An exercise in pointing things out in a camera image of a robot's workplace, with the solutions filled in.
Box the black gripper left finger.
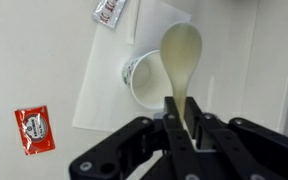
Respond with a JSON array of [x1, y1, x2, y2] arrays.
[[68, 96, 206, 180]]

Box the red ketchup packet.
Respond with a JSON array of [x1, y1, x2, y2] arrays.
[[14, 105, 56, 156]]

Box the translucent white plastic spoon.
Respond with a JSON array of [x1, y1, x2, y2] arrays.
[[159, 21, 204, 130]]

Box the printed paper cup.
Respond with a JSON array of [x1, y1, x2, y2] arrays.
[[121, 49, 175, 111]]

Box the silver condiment packet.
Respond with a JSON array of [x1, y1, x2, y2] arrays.
[[92, 0, 128, 30]]

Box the white paper stick packet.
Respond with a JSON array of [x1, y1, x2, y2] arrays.
[[126, 0, 141, 46]]

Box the white paper napkin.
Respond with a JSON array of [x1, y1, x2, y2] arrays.
[[72, 0, 192, 133]]

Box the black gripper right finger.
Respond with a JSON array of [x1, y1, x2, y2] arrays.
[[184, 96, 288, 180]]

